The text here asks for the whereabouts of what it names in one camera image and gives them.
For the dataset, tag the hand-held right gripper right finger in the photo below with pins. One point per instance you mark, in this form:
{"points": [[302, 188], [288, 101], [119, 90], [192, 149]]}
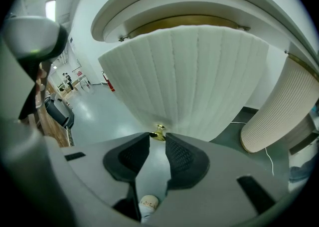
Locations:
{"points": [[224, 176]]}

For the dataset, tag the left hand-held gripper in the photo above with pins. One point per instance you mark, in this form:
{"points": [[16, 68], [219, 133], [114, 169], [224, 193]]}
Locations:
{"points": [[30, 36]]}

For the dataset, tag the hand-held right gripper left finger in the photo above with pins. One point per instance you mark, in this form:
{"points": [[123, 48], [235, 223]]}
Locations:
{"points": [[99, 166]]}

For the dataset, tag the person's left hand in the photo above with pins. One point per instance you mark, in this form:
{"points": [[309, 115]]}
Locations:
{"points": [[43, 81]]}

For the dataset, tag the long ceiling light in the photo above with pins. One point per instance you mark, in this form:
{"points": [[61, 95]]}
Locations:
{"points": [[50, 9]]}

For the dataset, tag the brown wooden staircase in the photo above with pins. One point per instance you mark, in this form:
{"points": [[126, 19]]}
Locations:
{"points": [[52, 136]]}

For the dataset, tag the person's beige shoe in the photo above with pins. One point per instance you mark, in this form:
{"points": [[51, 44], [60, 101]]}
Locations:
{"points": [[149, 201]]}

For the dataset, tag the black container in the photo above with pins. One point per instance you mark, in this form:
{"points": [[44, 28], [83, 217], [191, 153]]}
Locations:
{"points": [[58, 113]]}

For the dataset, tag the cart with red sign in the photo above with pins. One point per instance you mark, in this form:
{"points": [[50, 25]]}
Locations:
{"points": [[83, 81]]}

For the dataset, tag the red fire extinguisher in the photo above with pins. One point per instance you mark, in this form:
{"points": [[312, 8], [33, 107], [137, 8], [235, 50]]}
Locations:
{"points": [[109, 82]]}

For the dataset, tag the teal object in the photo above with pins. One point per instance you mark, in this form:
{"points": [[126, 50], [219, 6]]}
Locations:
{"points": [[316, 112]]}

